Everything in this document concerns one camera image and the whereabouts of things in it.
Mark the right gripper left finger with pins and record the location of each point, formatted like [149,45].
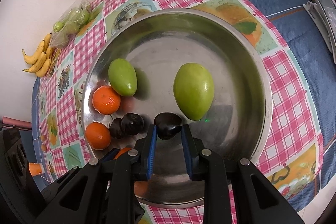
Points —
[103,190]

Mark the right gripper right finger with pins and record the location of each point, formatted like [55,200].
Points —
[235,185]

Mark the orange tangerine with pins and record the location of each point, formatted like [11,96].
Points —
[122,151]
[97,136]
[105,100]

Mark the large green mango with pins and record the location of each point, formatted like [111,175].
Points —
[193,90]

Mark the clear tray of green fruits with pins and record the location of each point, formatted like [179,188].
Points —
[70,23]

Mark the pink checkered fruit tablecloth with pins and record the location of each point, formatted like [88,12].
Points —
[288,108]

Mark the orange carton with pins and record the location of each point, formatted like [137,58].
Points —
[36,169]

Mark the steel bowl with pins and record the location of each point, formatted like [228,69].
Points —
[238,122]

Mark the small green mango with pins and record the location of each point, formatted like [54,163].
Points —
[122,77]

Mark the banana bunch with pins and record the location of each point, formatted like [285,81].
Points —
[40,61]

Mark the blue plaid cloth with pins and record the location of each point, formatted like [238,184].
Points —
[309,37]

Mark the phone in white clamp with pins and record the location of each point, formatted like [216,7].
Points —
[322,12]

